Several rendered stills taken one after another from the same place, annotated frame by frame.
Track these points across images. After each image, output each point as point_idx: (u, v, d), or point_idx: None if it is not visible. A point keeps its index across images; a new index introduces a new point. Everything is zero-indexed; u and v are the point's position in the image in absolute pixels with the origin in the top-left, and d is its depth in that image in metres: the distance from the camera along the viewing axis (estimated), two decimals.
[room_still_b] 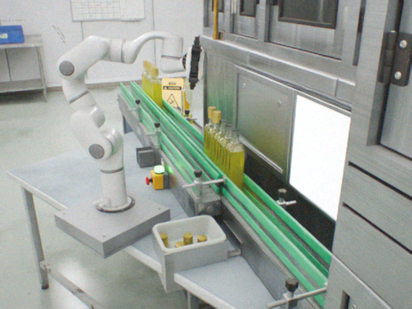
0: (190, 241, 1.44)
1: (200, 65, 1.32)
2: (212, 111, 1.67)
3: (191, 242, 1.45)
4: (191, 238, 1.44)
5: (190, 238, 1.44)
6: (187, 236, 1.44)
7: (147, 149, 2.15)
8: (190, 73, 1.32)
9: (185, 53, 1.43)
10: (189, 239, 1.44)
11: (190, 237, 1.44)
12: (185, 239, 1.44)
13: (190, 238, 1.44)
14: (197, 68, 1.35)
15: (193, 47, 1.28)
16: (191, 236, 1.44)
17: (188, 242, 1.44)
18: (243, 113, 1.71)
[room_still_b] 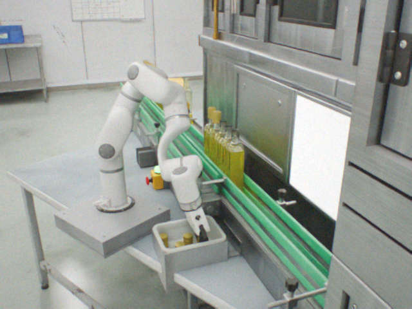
0: (190, 241, 1.44)
1: None
2: (212, 111, 1.67)
3: (191, 242, 1.45)
4: (191, 238, 1.44)
5: (190, 238, 1.44)
6: (187, 236, 1.44)
7: (147, 149, 2.15)
8: None
9: (183, 203, 1.33)
10: (189, 239, 1.44)
11: (190, 237, 1.44)
12: (185, 239, 1.44)
13: (190, 238, 1.44)
14: None
15: (200, 238, 1.41)
16: (191, 236, 1.44)
17: (188, 242, 1.44)
18: (243, 113, 1.71)
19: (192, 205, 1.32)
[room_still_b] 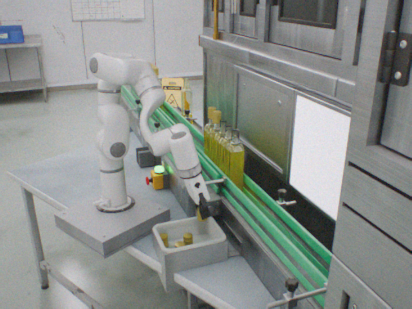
0: (190, 241, 1.44)
1: None
2: (212, 111, 1.67)
3: (191, 242, 1.45)
4: (191, 238, 1.44)
5: (190, 238, 1.44)
6: (187, 236, 1.44)
7: (147, 149, 2.15)
8: None
9: (181, 170, 1.28)
10: (189, 239, 1.44)
11: (190, 237, 1.44)
12: (185, 239, 1.44)
13: (190, 238, 1.44)
14: None
15: (200, 208, 1.36)
16: (191, 236, 1.44)
17: (188, 242, 1.44)
18: (243, 113, 1.71)
19: (192, 172, 1.27)
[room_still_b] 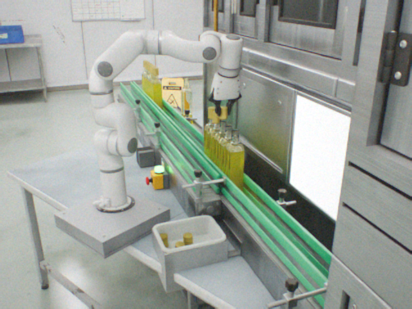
0: (190, 241, 1.44)
1: None
2: (212, 111, 1.67)
3: (191, 242, 1.45)
4: (191, 238, 1.44)
5: (190, 238, 1.44)
6: (187, 236, 1.44)
7: (147, 149, 2.15)
8: (221, 99, 1.53)
9: (238, 67, 1.46)
10: (189, 239, 1.44)
11: (190, 237, 1.44)
12: (185, 239, 1.44)
13: (190, 238, 1.44)
14: None
15: (230, 104, 1.56)
16: (191, 236, 1.44)
17: (188, 242, 1.44)
18: (243, 113, 1.71)
19: (240, 67, 1.48)
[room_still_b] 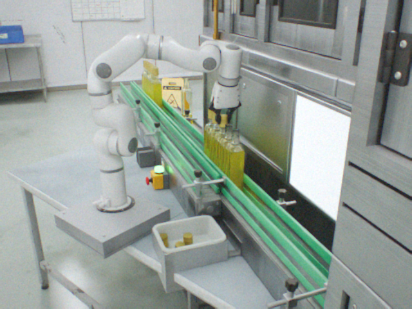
0: (190, 241, 1.44)
1: None
2: (212, 111, 1.67)
3: (191, 242, 1.45)
4: (191, 238, 1.44)
5: (190, 238, 1.44)
6: (187, 236, 1.44)
7: (147, 149, 2.15)
8: (221, 107, 1.54)
9: (237, 77, 1.47)
10: (189, 239, 1.44)
11: (190, 237, 1.44)
12: (185, 239, 1.44)
13: (190, 238, 1.44)
14: None
15: (230, 112, 1.58)
16: (191, 236, 1.44)
17: (188, 242, 1.44)
18: (243, 113, 1.71)
19: (240, 76, 1.50)
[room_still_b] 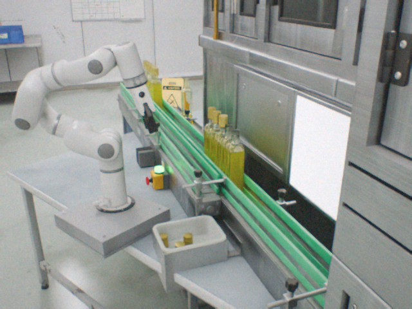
0: (190, 241, 1.44)
1: None
2: (212, 111, 1.67)
3: (191, 242, 1.45)
4: (191, 238, 1.44)
5: (190, 238, 1.44)
6: (187, 236, 1.44)
7: (147, 149, 2.15)
8: None
9: (126, 79, 1.31)
10: (189, 239, 1.44)
11: (190, 237, 1.44)
12: (185, 239, 1.44)
13: (190, 238, 1.44)
14: None
15: (147, 121, 1.38)
16: (191, 236, 1.44)
17: (188, 242, 1.44)
18: (243, 113, 1.71)
19: (135, 80, 1.30)
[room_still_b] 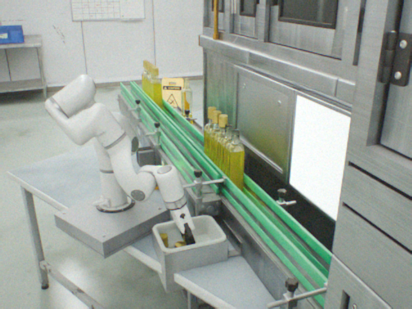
0: None
1: None
2: (212, 111, 1.67)
3: None
4: None
5: None
6: None
7: (147, 149, 2.15)
8: None
9: (167, 202, 1.34)
10: None
11: None
12: (185, 239, 1.44)
13: None
14: None
15: (185, 237, 1.42)
16: None
17: None
18: (243, 113, 1.71)
19: (177, 204, 1.33)
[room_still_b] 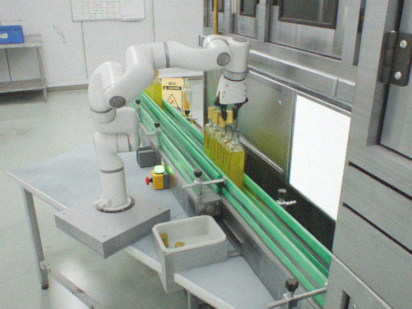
0: (233, 114, 1.54)
1: None
2: (212, 111, 1.67)
3: None
4: (232, 111, 1.54)
5: (232, 111, 1.53)
6: (231, 111, 1.52)
7: (147, 149, 2.15)
8: (227, 103, 1.48)
9: (244, 71, 1.40)
10: (233, 112, 1.53)
11: (232, 110, 1.53)
12: (233, 114, 1.52)
13: (233, 111, 1.53)
14: None
15: (236, 109, 1.51)
16: (231, 110, 1.53)
17: (234, 116, 1.53)
18: (243, 113, 1.71)
19: (247, 69, 1.43)
